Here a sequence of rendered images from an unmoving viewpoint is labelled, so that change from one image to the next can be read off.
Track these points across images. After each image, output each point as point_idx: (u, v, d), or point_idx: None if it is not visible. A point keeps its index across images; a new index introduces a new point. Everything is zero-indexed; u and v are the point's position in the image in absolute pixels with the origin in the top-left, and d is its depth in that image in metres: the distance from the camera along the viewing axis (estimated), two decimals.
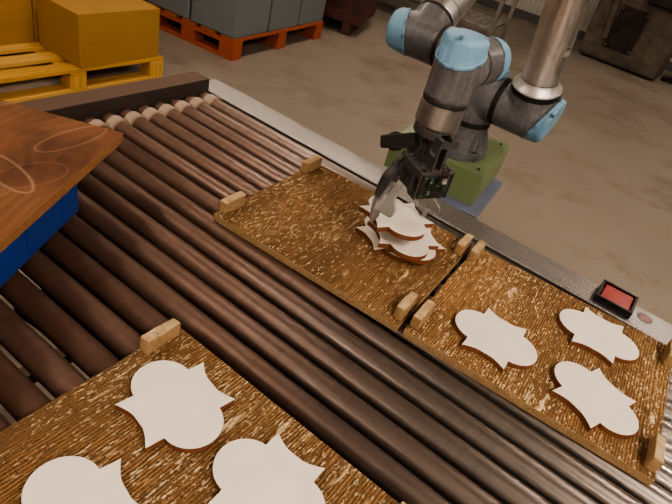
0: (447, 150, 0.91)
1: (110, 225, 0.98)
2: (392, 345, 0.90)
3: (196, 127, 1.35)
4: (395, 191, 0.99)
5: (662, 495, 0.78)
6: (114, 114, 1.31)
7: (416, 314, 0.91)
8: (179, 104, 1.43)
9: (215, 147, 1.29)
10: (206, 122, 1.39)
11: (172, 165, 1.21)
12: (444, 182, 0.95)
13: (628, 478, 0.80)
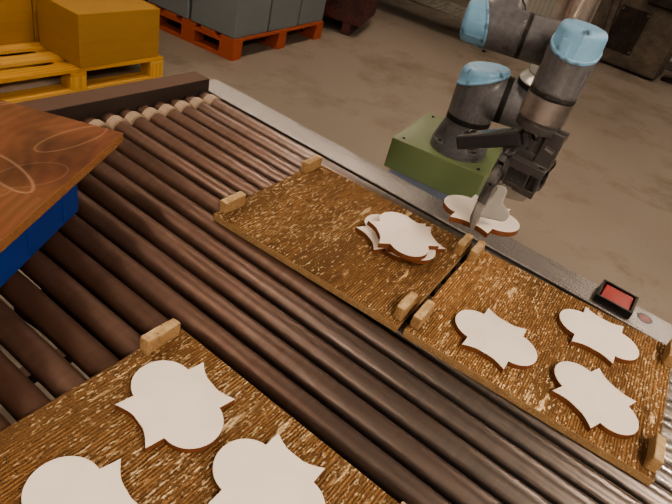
0: (562, 144, 0.90)
1: (110, 225, 0.98)
2: (392, 345, 0.90)
3: (196, 127, 1.35)
4: (501, 194, 0.95)
5: (662, 495, 0.78)
6: (114, 114, 1.31)
7: (416, 314, 0.91)
8: (179, 104, 1.43)
9: (215, 147, 1.29)
10: (206, 122, 1.39)
11: (172, 165, 1.21)
12: (549, 173, 0.95)
13: (628, 478, 0.80)
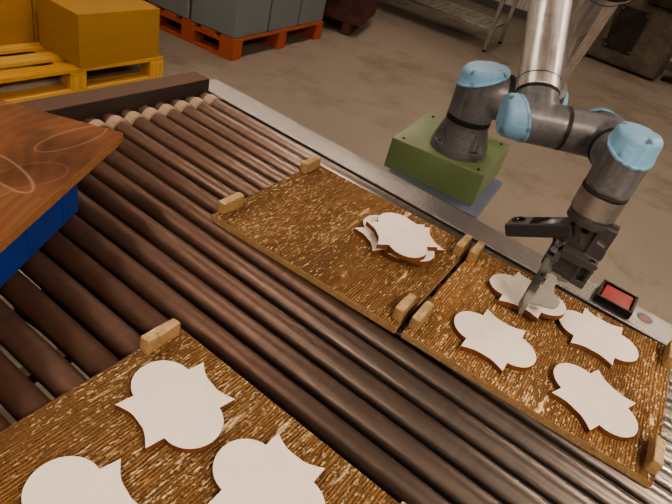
0: (614, 238, 0.92)
1: (110, 225, 0.98)
2: (391, 347, 0.90)
3: (195, 128, 1.35)
4: (552, 282, 0.97)
5: (661, 498, 0.78)
6: (112, 114, 1.30)
7: (414, 315, 0.90)
8: (178, 106, 1.43)
9: (213, 147, 1.29)
10: (205, 124, 1.39)
11: (171, 167, 1.21)
12: None
13: (626, 481, 0.80)
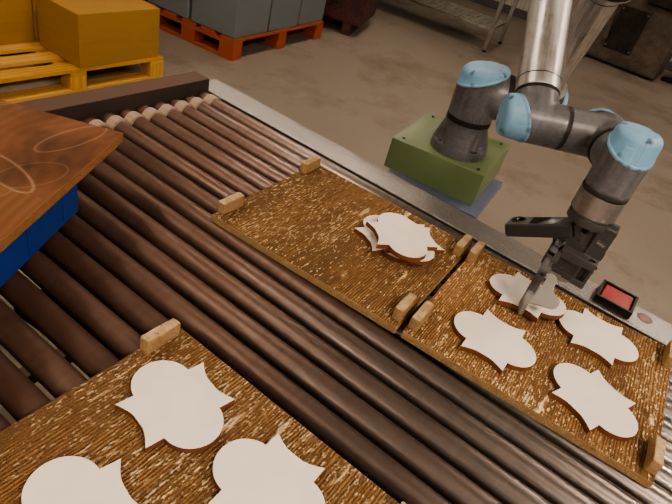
0: (614, 238, 0.92)
1: (110, 225, 0.98)
2: (391, 347, 0.90)
3: (195, 128, 1.35)
4: (552, 282, 0.97)
5: (661, 498, 0.78)
6: (112, 114, 1.30)
7: (414, 315, 0.90)
8: (178, 106, 1.43)
9: (213, 147, 1.29)
10: (205, 124, 1.39)
11: (171, 167, 1.21)
12: None
13: (626, 481, 0.80)
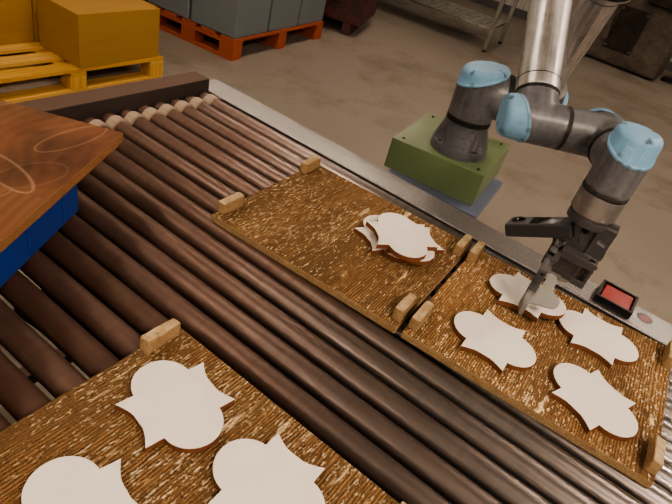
0: (614, 238, 0.92)
1: (110, 225, 0.98)
2: (391, 347, 0.90)
3: (195, 128, 1.35)
4: (552, 282, 0.97)
5: (661, 498, 0.78)
6: (112, 114, 1.30)
7: (414, 315, 0.90)
8: (178, 106, 1.43)
9: (213, 147, 1.29)
10: (205, 124, 1.39)
11: (171, 167, 1.21)
12: None
13: (626, 481, 0.80)
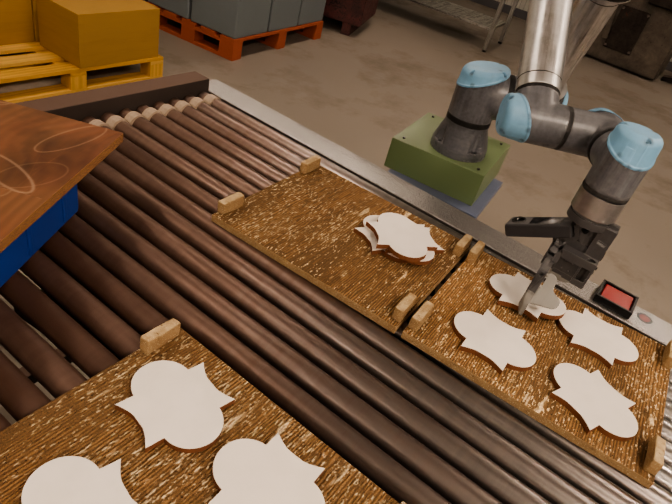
0: (614, 238, 0.92)
1: (110, 225, 0.98)
2: (391, 347, 0.90)
3: (195, 128, 1.35)
4: (552, 282, 0.97)
5: (661, 498, 0.78)
6: (112, 114, 1.30)
7: (414, 315, 0.90)
8: (178, 106, 1.43)
9: (213, 147, 1.29)
10: (205, 124, 1.39)
11: (171, 167, 1.21)
12: None
13: (626, 481, 0.80)
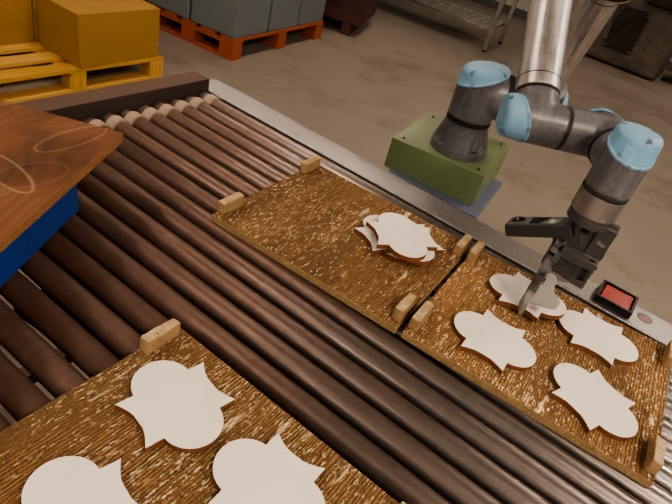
0: (614, 238, 0.92)
1: (110, 225, 0.98)
2: (391, 347, 0.90)
3: (195, 128, 1.35)
4: (552, 282, 0.97)
5: (661, 498, 0.78)
6: (112, 114, 1.30)
7: (414, 315, 0.90)
8: (178, 106, 1.43)
9: (213, 147, 1.29)
10: (205, 124, 1.39)
11: (171, 167, 1.21)
12: None
13: (626, 481, 0.80)
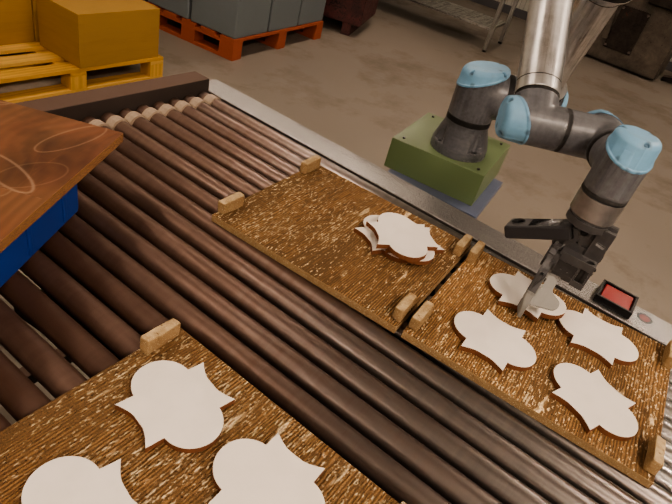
0: (613, 240, 0.93)
1: (110, 225, 0.98)
2: (391, 347, 0.90)
3: (195, 128, 1.35)
4: (551, 283, 0.97)
5: (661, 498, 0.78)
6: (112, 114, 1.31)
7: (414, 315, 0.90)
8: (178, 106, 1.43)
9: (213, 147, 1.29)
10: (205, 124, 1.39)
11: (171, 167, 1.21)
12: None
13: (626, 481, 0.80)
